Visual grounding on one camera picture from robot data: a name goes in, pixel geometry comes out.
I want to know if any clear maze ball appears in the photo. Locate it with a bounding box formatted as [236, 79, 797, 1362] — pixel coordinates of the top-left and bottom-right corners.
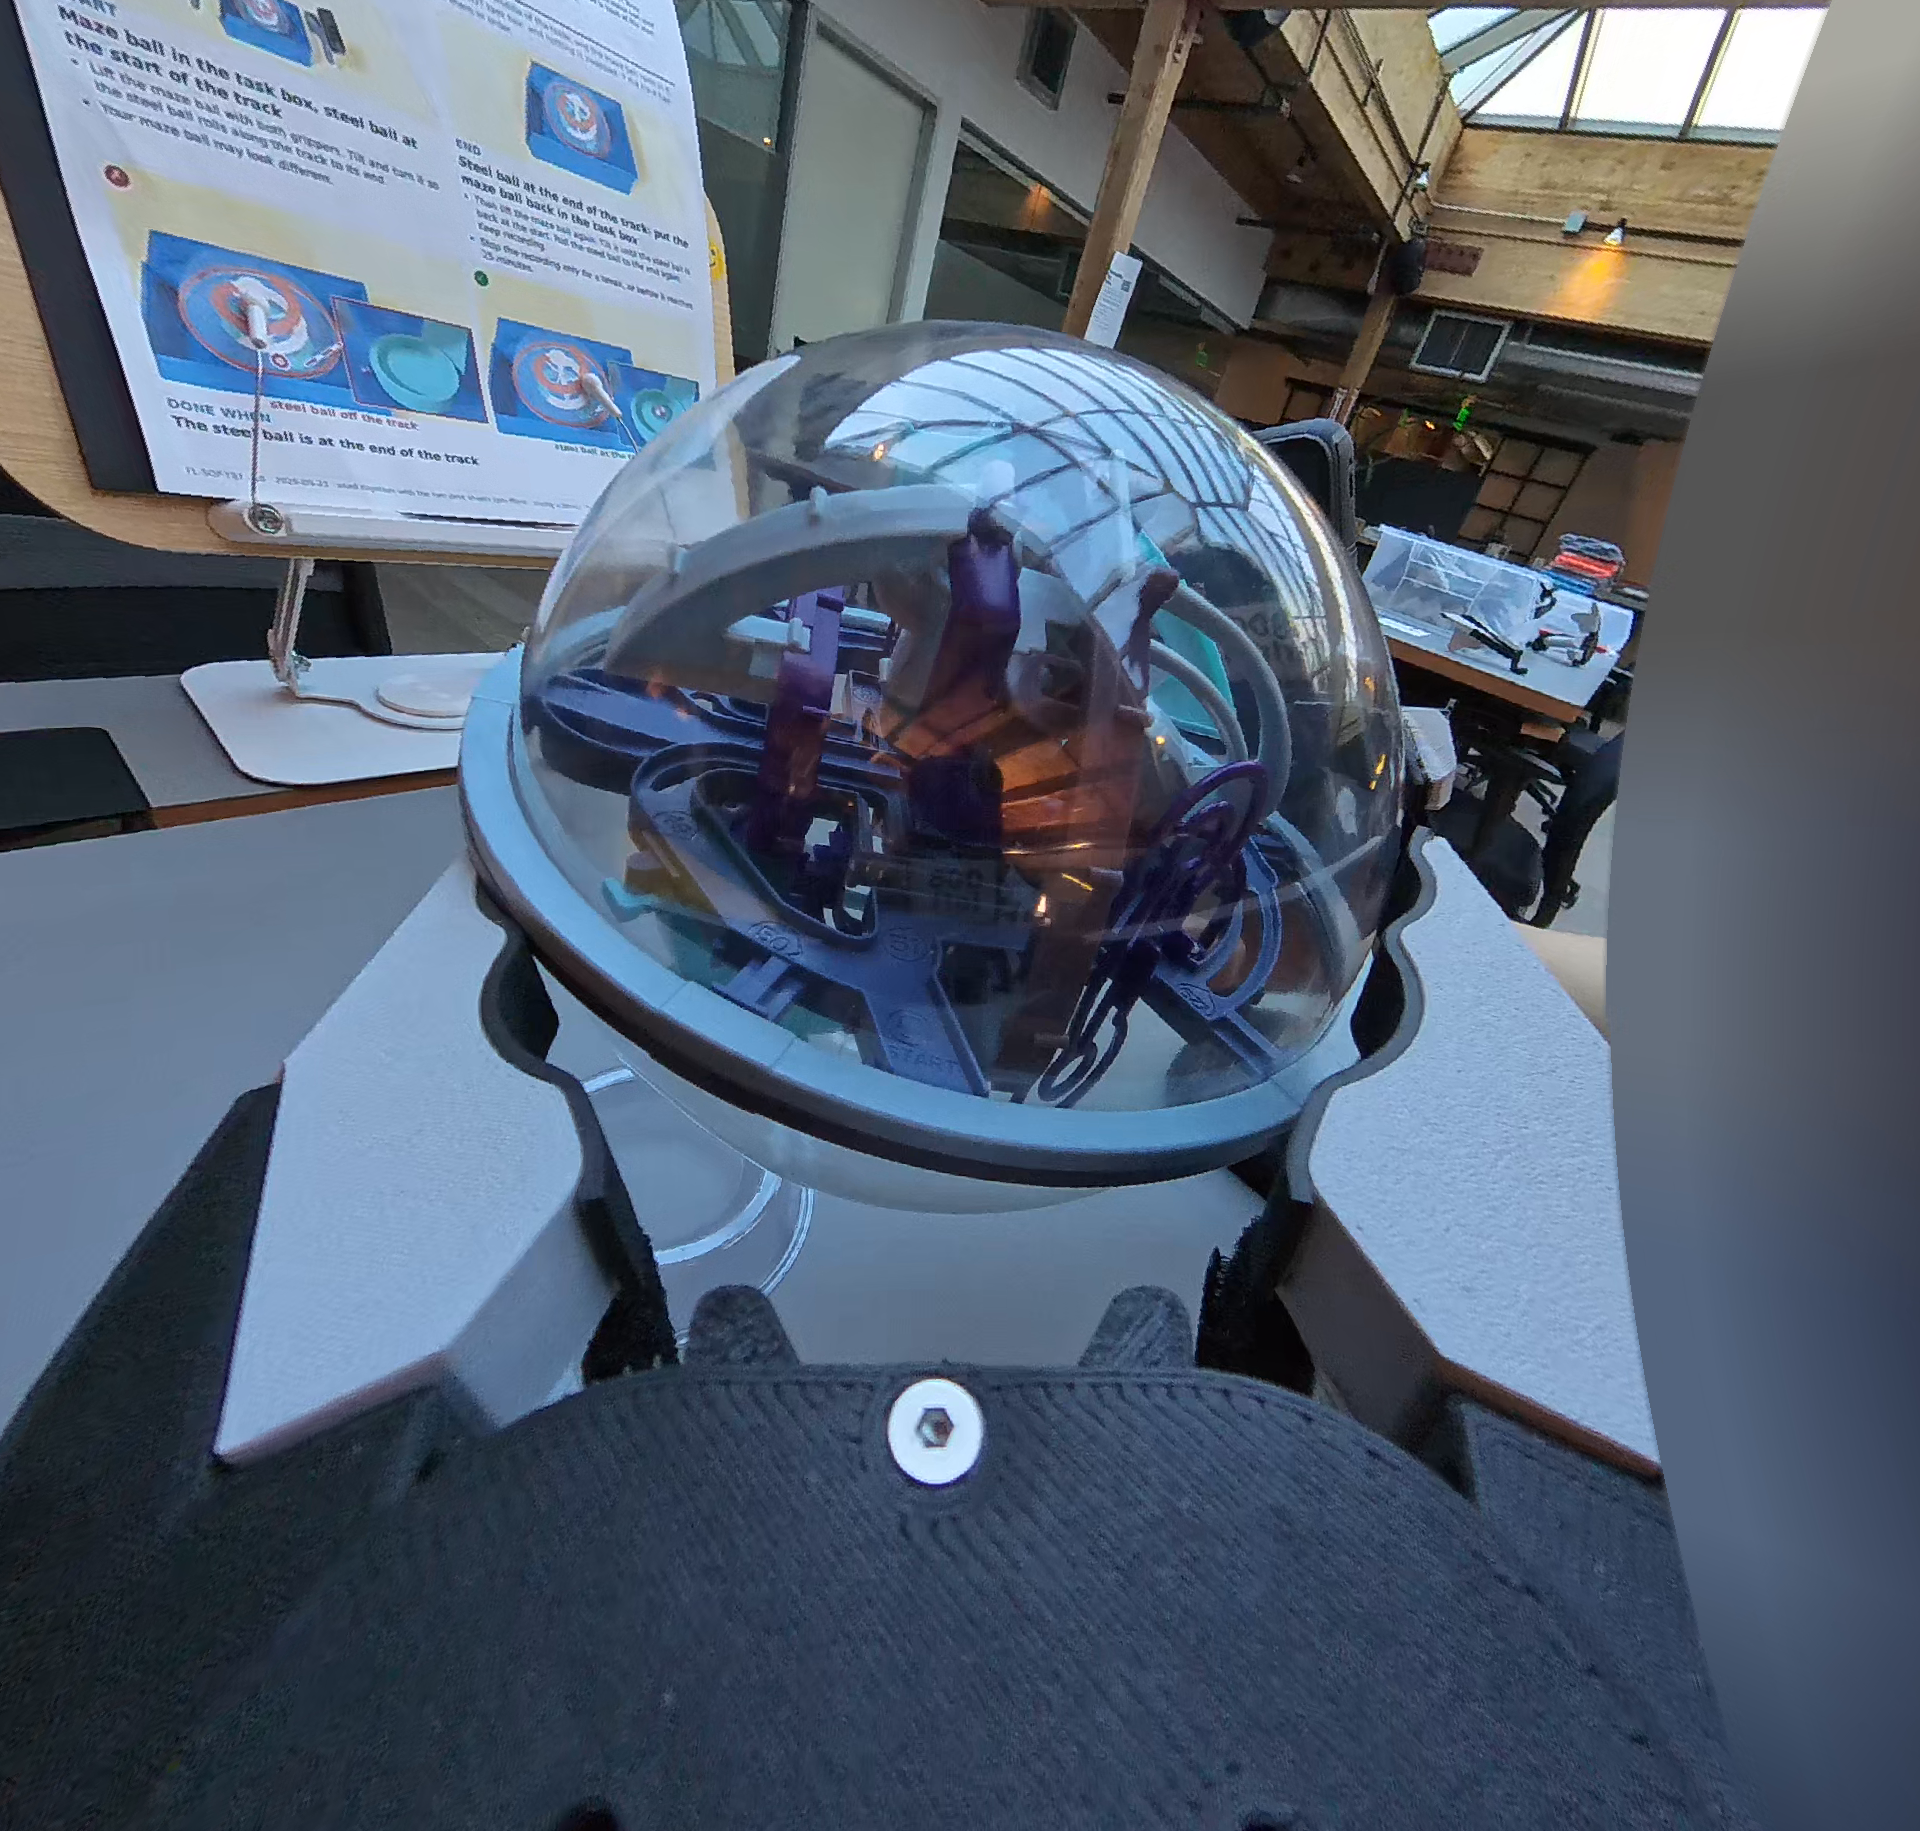
[456, 320, 1419, 1211]

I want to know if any black mat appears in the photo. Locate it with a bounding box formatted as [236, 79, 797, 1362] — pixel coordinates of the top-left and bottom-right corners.
[0, 727, 156, 836]

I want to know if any clear plastic ball stand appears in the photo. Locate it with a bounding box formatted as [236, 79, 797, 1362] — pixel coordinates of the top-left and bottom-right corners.
[574, 1063, 822, 1302]

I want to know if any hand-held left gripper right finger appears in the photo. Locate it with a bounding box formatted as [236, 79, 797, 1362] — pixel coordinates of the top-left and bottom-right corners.
[1192, 834, 1668, 1480]

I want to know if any large wall vent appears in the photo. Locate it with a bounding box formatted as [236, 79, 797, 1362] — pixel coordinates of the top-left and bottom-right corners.
[1409, 306, 1516, 382]

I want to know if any wooden document stand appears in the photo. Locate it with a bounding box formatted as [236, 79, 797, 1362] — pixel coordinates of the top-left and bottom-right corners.
[0, 0, 739, 792]

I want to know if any background work table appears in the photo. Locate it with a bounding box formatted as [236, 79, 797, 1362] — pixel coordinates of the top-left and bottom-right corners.
[1371, 524, 1655, 731]

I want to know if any black office chair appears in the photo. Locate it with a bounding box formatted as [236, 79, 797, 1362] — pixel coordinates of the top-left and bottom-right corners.
[1442, 724, 1631, 938]

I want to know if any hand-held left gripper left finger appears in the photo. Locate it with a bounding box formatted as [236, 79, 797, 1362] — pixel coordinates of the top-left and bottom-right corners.
[214, 850, 678, 1465]

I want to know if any clear plastic box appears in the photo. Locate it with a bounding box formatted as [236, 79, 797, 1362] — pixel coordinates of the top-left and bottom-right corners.
[1371, 524, 1564, 621]

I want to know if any wooden post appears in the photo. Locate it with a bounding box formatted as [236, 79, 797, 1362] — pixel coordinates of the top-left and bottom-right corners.
[1060, 0, 1211, 343]

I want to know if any thin metal cord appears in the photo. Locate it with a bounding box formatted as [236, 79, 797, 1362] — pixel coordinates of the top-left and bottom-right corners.
[242, 305, 294, 537]

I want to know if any printed instruction sheet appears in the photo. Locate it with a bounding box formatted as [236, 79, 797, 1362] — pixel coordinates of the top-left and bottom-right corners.
[0, 0, 721, 521]

